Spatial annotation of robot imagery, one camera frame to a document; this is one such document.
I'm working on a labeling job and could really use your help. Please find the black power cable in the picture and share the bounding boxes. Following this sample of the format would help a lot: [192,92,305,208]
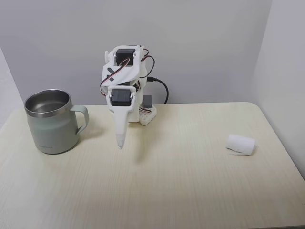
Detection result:
[147,76,169,105]

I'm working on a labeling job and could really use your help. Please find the sage green steel mug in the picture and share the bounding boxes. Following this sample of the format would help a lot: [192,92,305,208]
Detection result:
[24,89,90,155]

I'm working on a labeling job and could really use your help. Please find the white gauze dressing roll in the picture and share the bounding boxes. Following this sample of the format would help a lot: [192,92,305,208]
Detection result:
[225,133,259,156]

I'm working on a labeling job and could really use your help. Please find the grey table clamp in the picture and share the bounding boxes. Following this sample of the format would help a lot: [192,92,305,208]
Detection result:
[142,95,153,108]

